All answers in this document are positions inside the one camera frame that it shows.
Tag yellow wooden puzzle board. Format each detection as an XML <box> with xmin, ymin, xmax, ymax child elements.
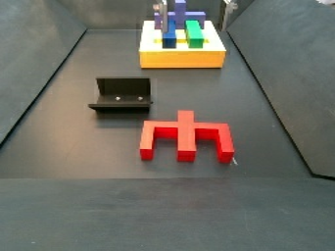
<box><xmin>139</xmin><ymin>21</ymin><xmax>227</xmax><ymax>69</ymax></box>

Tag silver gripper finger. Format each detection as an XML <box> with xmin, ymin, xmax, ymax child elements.
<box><xmin>154</xmin><ymin>0</ymin><xmax>168</xmax><ymax>33</ymax></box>
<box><xmin>223</xmin><ymin>0</ymin><xmax>238</xmax><ymax>30</ymax></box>

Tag green block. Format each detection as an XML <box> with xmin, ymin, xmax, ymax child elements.
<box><xmin>184</xmin><ymin>20</ymin><xmax>204</xmax><ymax>48</ymax></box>

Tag blue block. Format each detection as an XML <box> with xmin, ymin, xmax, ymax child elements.
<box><xmin>163</xmin><ymin>21</ymin><xmax>176</xmax><ymax>49</ymax></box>

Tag black angled bracket stand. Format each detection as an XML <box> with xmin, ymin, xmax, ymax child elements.
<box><xmin>88</xmin><ymin>76</ymin><xmax>152</xmax><ymax>111</ymax></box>

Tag red E-shaped block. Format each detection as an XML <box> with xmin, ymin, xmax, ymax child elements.
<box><xmin>139</xmin><ymin>111</ymin><xmax>235</xmax><ymax>163</ymax></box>

